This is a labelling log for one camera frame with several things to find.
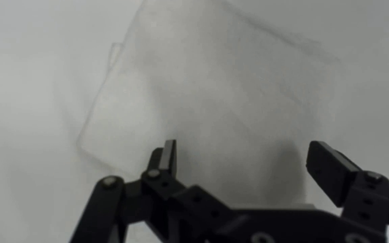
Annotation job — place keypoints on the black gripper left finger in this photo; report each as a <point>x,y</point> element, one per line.
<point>127,207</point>

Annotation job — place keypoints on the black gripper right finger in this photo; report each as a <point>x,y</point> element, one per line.
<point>365,194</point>

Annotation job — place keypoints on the white towel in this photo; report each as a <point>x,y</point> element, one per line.
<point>212,82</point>

